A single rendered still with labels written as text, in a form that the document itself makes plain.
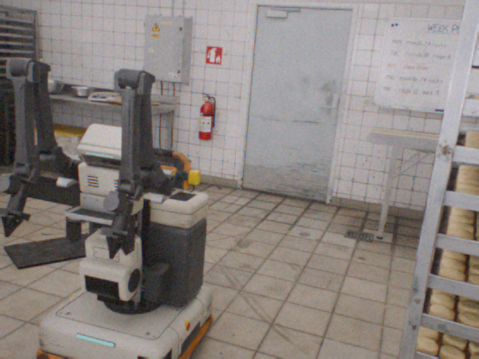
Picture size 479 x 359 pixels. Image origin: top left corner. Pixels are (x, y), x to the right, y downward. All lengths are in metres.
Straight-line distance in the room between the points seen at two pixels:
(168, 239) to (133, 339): 0.46
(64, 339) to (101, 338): 0.18
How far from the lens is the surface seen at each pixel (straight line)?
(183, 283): 2.34
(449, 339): 1.26
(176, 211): 2.22
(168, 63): 5.61
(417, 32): 5.17
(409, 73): 5.15
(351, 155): 5.27
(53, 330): 2.37
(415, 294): 1.08
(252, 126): 5.49
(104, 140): 1.97
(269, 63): 5.41
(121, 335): 2.23
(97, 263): 2.16
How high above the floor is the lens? 1.46
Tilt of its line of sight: 14 degrees down
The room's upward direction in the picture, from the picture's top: 5 degrees clockwise
